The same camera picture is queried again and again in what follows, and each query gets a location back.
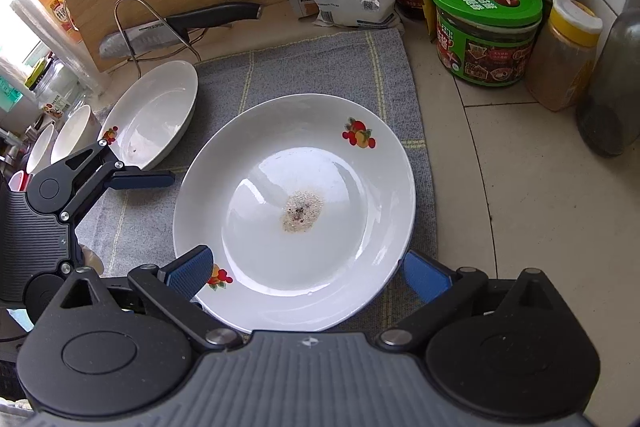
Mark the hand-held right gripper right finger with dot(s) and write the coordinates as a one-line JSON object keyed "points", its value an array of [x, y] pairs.
{"points": [[425, 274]]}

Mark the green-lidded sauce jar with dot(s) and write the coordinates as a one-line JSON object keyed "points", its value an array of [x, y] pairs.
{"points": [[485, 52]]}

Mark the large plastic wrap roll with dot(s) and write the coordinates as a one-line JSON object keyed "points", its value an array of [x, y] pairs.
{"points": [[55, 42]]}

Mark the white pink-flower bowl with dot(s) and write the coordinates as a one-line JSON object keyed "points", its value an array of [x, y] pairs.
{"points": [[75, 137], [40, 152]]}

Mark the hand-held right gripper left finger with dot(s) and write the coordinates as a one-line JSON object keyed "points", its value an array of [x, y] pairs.
{"points": [[190, 272]]}

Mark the yellow-lidded spice jar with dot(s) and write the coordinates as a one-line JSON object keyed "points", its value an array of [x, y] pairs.
{"points": [[560, 67]]}

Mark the person's left hand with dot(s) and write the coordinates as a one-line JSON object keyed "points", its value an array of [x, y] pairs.
{"points": [[91, 261]]}

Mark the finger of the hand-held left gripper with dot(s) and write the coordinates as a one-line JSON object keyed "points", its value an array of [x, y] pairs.
{"points": [[150, 180]]}

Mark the grey teal checked towel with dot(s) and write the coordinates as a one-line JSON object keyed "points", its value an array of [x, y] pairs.
{"points": [[300, 67]]}

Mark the green dish soap bottle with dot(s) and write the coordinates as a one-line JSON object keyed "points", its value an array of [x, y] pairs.
{"points": [[10, 97]]}

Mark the red and white basin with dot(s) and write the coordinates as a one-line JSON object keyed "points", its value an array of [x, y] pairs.
{"points": [[17, 183]]}

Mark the white stained fruit-print plate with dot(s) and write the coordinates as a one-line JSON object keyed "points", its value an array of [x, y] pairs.
{"points": [[310, 157]]}

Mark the clear bottle red cap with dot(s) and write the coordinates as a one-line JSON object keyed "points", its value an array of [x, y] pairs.
{"points": [[610, 107]]}

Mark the glass jar with green lid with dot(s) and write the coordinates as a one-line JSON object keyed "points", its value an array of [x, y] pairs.
{"points": [[60, 89]]}

